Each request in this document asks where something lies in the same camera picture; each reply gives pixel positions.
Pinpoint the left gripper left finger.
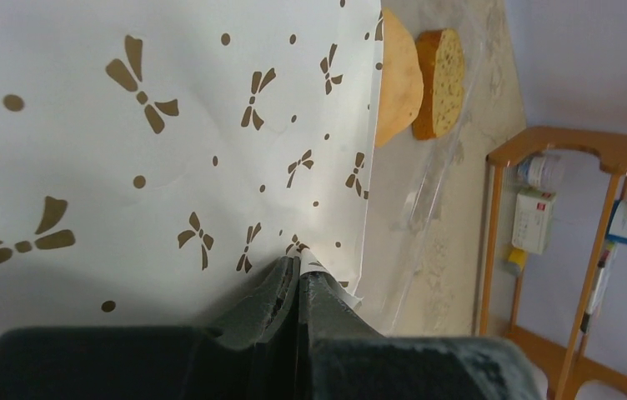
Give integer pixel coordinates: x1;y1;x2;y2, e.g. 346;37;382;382
203;257;300;399

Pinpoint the pack of coloured markers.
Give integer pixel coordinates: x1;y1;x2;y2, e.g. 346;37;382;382
579;240;617;334

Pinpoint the fake bread slice brown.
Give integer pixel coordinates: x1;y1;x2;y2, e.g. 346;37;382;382
412;28;465;141

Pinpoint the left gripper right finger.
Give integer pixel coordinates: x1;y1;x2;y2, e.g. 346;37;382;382
297;272;383;399

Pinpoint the white card box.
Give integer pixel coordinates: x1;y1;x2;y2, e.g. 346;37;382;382
511;187;556;255

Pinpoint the white patterned paper bag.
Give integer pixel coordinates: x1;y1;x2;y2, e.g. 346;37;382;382
0;1;383;336

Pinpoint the orange wooden shelf rack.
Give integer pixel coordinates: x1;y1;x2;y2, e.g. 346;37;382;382
479;127;627;399

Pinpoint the yellow grey sponge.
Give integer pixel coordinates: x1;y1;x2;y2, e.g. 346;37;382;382
504;247;529;277

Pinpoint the fake croissant tan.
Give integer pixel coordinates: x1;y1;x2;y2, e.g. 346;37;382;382
374;7;424;148

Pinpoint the clear plastic tray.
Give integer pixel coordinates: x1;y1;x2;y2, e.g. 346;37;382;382
356;1;524;336

